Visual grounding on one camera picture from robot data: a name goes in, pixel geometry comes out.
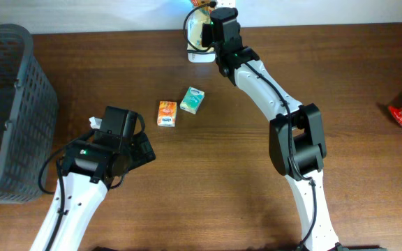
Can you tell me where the teal tissue pack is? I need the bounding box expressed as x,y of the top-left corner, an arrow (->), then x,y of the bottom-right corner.
180,86 -> 205,114

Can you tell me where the white barcode scanner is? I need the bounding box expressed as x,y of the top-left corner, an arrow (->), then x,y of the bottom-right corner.
186,14 -> 216,63

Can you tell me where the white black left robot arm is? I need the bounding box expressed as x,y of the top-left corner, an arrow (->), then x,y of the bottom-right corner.
31,106 -> 156,250

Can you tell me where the cream blue chip bag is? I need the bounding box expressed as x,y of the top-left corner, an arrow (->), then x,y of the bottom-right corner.
183,0 -> 217,52

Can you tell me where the orange tissue pack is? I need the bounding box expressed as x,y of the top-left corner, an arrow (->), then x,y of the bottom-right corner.
157,101 -> 177,127

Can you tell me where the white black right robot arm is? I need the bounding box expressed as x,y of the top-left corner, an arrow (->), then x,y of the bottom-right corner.
202,7 -> 339,250

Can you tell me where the grey plastic basket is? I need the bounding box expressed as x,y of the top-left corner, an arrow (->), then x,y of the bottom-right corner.
0,24 -> 59,204

